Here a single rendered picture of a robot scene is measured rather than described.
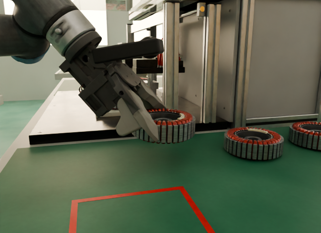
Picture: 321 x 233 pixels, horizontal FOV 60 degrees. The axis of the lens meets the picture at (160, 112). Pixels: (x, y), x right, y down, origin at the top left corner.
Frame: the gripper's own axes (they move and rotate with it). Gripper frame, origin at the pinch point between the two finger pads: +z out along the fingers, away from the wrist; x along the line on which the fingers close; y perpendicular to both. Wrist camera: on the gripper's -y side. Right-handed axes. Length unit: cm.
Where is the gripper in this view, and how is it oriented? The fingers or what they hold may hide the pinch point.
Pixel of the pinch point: (166, 124)
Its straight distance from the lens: 49.2
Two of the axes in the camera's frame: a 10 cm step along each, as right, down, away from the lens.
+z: 6.5, 7.5, 1.0
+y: -7.4, 6.1, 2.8
